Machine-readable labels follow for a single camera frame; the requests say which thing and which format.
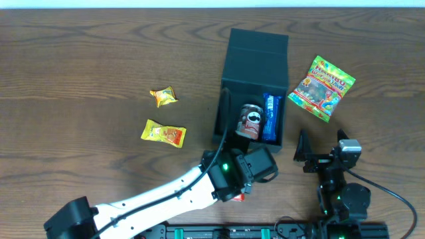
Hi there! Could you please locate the Haribo gummy worms bag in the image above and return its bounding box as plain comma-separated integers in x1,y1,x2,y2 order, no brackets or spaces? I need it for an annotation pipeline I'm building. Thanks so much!
288,55,356,123

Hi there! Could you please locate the yellow candy packet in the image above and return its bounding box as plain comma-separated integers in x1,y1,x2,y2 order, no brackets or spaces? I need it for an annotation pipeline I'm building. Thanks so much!
141,119,187,148
149,86,179,108

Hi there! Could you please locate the red snack box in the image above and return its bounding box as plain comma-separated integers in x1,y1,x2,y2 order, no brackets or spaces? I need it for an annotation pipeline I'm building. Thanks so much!
232,193,245,202

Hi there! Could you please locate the lower yellow candy packet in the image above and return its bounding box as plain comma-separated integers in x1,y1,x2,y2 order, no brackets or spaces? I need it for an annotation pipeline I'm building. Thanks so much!
141,119,187,148

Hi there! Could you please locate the black gift box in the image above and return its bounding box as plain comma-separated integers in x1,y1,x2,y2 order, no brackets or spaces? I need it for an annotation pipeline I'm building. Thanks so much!
212,29,289,153

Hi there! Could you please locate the blue cookie packet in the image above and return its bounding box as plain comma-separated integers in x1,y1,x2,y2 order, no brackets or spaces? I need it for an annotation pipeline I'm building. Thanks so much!
262,93,282,142

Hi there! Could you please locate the small Pringles can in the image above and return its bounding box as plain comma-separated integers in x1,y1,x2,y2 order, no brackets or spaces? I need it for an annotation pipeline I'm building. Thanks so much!
235,104,264,141

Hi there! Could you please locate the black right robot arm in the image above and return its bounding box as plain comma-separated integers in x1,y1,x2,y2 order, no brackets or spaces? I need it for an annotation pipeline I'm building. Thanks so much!
294,129,371,224

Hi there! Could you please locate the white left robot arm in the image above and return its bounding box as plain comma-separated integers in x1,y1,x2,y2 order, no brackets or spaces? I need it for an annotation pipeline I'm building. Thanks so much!
44,149,255,238

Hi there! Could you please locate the upper yellow candy packet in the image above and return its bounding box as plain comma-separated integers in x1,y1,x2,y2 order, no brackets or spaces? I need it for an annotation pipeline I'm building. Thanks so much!
149,86,179,108

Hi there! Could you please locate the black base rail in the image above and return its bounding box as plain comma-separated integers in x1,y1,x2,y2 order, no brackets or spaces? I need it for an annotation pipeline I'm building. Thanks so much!
134,222,390,239

